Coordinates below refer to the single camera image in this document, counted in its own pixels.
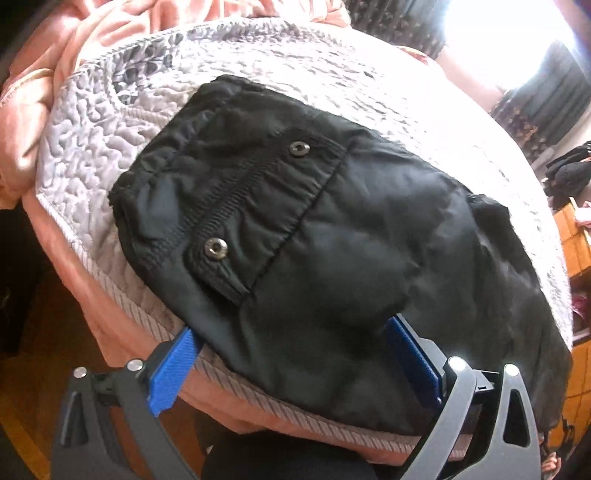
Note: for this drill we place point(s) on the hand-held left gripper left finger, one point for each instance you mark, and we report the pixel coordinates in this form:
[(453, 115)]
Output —
[(173, 369)]

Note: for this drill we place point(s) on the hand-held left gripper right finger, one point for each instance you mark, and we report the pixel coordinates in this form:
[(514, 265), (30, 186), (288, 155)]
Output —
[(411, 355)]

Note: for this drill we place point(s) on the black pants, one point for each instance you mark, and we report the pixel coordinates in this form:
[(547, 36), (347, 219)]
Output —
[(323, 230)]

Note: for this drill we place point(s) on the pink bed sheet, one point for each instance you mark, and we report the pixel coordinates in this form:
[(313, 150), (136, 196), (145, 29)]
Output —
[(83, 295)]

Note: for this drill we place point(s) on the wooden shelf unit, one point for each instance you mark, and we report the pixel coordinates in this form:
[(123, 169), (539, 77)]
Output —
[(577, 249)]

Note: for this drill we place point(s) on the black bag on shelf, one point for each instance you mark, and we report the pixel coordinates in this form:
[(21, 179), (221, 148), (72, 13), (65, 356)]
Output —
[(570, 170)]

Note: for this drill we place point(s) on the grey quilted blanket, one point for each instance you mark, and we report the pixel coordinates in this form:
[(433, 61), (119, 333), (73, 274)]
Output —
[(92, 138)]

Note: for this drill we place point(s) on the dark patterned curtain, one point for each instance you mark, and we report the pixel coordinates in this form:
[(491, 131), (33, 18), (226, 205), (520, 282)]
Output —
[(549, 101), (397, 23)]

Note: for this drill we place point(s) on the red orange pillow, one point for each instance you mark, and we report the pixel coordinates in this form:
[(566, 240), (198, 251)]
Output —
[(415, 54)]

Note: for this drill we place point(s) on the bright window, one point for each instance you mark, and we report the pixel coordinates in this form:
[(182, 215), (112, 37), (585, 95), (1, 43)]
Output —
[(498, 32)]

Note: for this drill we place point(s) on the crumpled pink satin blanket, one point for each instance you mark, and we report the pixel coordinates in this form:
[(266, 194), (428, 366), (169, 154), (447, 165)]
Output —
[(55, 55)]

